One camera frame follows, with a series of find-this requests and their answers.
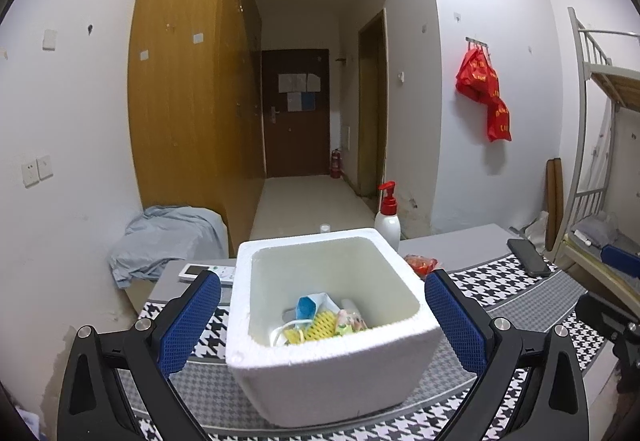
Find blue face mask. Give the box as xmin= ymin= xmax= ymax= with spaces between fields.
xmin=269 ymin=293 xmax=341 ymax=347

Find green floral tissue packet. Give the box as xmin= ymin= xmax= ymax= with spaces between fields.
xmin=334 ymin=308 xmax=368 ymax=336

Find metal bunk bed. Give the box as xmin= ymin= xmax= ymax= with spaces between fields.
xmin=546 ymin=7 xmax=639 ymax=310

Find white remote control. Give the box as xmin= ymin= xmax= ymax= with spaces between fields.
xmin=178 ymin=262 xmax=238 ymax=284

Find houndstooth table runner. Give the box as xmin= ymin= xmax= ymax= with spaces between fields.
xmin=114 ymin=252 xmax=609 ymax=441

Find black smartphone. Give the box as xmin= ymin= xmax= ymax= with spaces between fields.
xmin=506 ymin=239 xmax=551 ymax=277

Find red snack packet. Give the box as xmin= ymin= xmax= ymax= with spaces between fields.
xmin=404 ymin=255 xmax=439 ymax=279

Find wooden folding boards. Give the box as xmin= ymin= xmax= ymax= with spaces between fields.
xmin=544 ymin=157 xmax=564 ymax=251

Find light blue crumpled cloth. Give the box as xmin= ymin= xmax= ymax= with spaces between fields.
xmin=107 ymin=206 xmax=229 ymax=289

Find white pump lotion bottle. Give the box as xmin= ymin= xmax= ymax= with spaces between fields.
xmin=374 ymin=180 xmax=401 ymax=250

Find white styrofoam box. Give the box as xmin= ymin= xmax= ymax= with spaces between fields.
xmin=226 ymin=227 xmax=442 ymax=428

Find red fire extinguisher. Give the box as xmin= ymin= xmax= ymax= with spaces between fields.
xmin=330 ymin=149 xmax=342 ymax=179

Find red hanging bags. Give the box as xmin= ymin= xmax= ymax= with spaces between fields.
xmin=456 ymin=42 xmax=512 ymax=142

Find wooden wardrobe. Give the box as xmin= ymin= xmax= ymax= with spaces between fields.
xmin=127 ymin=0 xmax=265 ymax=250

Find dark brown entrance door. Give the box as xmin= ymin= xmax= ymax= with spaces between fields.
xmin=262 ymin=49 xmax=330 ymax=178

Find white wall socket pair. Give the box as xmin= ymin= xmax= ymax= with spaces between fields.
xmin=21 ymin=155 xmax=53 ymax=189

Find wall coat hook rack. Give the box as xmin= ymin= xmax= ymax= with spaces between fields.
xmin=465 ymin=36 xmax=489 ymax=52

